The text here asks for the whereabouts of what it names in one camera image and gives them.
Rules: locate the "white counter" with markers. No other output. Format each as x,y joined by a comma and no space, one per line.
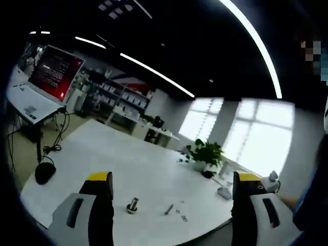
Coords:
153,132

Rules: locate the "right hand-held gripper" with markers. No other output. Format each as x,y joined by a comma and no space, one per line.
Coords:
272,179

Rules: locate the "potted green plant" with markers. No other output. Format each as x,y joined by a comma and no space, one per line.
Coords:
207,152

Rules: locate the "red screen monitor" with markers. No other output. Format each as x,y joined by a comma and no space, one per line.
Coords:
55,71

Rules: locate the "white cabinet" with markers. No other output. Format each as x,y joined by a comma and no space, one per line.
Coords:
77,100

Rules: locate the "curved ceiling light strip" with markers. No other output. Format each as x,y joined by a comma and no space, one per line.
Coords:
156,74

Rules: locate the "small black device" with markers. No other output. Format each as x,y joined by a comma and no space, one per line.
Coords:
207,174

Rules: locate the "white standing desk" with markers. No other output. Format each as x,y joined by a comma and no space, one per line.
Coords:
30,102

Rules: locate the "large bright window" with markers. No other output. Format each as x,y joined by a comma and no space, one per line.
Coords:
261,133

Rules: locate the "white cylindrical cup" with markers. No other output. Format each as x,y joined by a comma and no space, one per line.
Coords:
225,169

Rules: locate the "black bag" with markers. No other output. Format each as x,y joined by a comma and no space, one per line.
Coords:
159,121

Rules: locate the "black computer mouse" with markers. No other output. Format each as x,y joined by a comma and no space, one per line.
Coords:
44,174

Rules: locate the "white game controller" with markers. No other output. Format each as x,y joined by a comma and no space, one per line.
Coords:
225,192

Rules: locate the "large threaded stud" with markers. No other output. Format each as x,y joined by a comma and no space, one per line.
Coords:
133,203

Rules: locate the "small threaded stud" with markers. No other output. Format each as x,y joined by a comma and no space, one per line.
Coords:
169,209

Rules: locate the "small green plant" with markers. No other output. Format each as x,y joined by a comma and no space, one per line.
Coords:
148,119

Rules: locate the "row of white storage bins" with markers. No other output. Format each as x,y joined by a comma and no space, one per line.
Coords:
130,98

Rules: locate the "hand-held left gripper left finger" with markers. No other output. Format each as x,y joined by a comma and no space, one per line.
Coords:
97,205

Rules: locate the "wall shelf unit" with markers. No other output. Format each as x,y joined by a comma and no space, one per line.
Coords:
120,88

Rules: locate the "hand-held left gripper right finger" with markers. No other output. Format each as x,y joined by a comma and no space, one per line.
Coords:
243,205

